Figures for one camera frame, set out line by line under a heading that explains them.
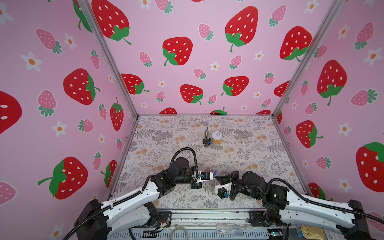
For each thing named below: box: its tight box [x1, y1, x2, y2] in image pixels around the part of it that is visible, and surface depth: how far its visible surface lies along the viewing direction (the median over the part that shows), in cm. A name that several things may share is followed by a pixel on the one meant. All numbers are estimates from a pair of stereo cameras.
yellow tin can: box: [212, 131, 223, 145], surface depth 103 cm
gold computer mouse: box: [301, 225, 326, 240], surface depth 68 cm
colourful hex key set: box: [203, 127, 212, 147], surface depth 106 cm
